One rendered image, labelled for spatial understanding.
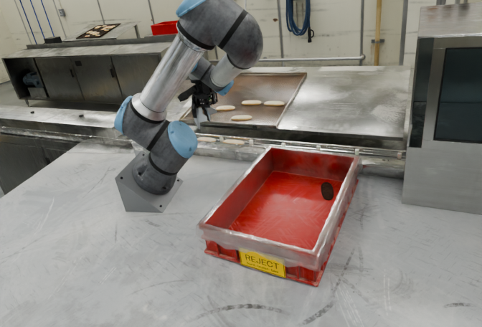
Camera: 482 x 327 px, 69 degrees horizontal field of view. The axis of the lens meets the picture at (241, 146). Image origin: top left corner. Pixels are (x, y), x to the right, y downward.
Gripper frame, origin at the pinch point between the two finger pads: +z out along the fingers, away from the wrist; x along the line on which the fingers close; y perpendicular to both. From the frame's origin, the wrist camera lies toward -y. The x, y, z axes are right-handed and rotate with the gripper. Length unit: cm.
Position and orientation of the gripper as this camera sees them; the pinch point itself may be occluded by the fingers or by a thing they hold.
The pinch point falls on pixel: (202, 122)
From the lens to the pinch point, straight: 151.3
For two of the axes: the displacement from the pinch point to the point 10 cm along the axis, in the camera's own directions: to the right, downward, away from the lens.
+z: 1.2, 8.9, 4.4
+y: 9.0, 0.9, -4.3
